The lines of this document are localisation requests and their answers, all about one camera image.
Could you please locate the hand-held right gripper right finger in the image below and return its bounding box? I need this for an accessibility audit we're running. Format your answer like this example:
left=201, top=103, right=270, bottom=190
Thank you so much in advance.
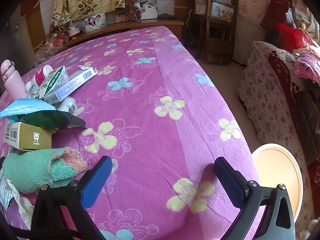
left=214, top=157, right=297, bottom=240

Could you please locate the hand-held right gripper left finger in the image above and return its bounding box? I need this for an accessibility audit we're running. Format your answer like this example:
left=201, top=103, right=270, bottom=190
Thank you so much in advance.
left=31, top=156, right=113, bottom=240

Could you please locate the cream round waste bin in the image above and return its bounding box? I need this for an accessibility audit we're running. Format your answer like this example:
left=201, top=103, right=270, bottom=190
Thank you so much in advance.
left=251, top=142, right=304, bottom=224

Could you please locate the green pink towel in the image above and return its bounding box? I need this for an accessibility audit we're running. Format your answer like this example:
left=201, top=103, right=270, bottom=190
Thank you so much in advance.
left=1, top=147, right=88, bottom=193

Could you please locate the dark green foil packet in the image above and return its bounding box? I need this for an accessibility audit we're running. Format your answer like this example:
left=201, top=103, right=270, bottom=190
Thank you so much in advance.
left=19, top=111, right=87, bottom=131

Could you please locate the gold cardboard box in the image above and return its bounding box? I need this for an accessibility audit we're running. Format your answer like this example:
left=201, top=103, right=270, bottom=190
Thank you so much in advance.
left=4, top=122, right=53, bottom=151

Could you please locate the white tissue packet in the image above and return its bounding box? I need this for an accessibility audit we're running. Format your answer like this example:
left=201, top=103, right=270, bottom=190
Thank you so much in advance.
left=56, top=97, right=79, bottom=117

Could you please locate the white paper leaflet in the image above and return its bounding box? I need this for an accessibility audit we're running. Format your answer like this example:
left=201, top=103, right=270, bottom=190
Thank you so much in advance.
left=0, top=167, right=35, bottom=230

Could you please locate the white blue medicine box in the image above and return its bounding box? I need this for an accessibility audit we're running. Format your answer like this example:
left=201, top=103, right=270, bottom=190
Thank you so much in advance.
left=44, top=65, right=98, bottom=105

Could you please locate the white green milk carton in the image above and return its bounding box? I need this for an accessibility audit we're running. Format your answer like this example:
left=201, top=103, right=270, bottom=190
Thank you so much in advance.
left=32, top=65, right=69, bottom=99

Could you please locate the white pink yogurt bottle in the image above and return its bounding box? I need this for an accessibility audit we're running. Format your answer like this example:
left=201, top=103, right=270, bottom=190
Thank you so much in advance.
left=25, top=65, right=53, bottom=92

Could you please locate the floral covered sofa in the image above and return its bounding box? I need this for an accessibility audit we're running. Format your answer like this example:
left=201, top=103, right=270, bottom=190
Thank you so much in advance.
left=236, top=40, right=320, bottom=240

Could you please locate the dark brown jacket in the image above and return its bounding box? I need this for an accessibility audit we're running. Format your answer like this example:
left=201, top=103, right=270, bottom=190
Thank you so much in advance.
left=295, top=80, right=320, bottom=165

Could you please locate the purple floral bedsheet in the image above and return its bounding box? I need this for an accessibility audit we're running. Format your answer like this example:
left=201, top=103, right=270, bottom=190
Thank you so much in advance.
left=0, top=26, right=265, bottom=240

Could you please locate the red patterned sofa throw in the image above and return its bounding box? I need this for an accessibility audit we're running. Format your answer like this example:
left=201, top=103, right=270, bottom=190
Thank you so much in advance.
left=267, top=49, right=320, bottom=165

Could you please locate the pink thermos bottle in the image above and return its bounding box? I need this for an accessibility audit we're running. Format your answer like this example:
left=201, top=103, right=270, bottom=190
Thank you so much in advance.
left=0, top=59, right=27, bottom=99

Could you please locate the clear plastic bag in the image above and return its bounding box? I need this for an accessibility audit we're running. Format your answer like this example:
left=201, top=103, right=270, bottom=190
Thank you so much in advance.
left=34, top=37, right=68, bottom=63

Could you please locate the pink printed blanket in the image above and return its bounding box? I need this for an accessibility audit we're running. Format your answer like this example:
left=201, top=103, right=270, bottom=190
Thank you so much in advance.
left=292, top=45, right=320, bottom=84

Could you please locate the dark wooden chair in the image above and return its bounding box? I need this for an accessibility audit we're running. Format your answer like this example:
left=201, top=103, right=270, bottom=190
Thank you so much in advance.
left=184, top=0, right=240, bottom=64

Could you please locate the framed couple photo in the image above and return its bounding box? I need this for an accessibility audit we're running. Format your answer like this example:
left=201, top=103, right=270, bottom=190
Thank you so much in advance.
left=84, top=13, right=107, bottom=33

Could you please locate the red plastic bag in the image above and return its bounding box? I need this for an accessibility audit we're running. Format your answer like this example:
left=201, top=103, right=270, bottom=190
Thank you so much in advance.
left=277, top=22, right=313, bottom=52

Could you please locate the wooden low cabinet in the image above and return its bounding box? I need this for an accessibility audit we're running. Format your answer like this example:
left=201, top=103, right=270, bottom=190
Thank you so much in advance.
left=34, top=19, right=185, bottom=53

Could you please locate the fruit printed box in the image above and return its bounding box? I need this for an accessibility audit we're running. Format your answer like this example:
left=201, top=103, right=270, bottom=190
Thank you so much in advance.
left=211, top=1, right=235, bottom=22

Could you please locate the framed wedding photo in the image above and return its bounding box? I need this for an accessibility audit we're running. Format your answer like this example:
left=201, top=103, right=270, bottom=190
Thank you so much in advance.
left=140, top=0, right=158, bottom=20

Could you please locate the white plastic bag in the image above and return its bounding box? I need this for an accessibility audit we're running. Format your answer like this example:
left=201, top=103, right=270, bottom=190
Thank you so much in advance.
left=194, top=0, right=209, bottom=15

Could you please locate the dark red gift bag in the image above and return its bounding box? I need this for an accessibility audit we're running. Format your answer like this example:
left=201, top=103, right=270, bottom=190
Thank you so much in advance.
left=260, top=0, right=292, bottom=30

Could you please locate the cream curtain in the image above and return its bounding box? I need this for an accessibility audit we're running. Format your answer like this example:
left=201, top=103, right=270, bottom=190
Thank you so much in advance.
left=287, top=0, right=320, bottom=38

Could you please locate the red hanging banner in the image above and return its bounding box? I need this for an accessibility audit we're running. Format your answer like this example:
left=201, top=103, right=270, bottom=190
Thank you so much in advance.
left=20, top=0, right=40, bottom=18

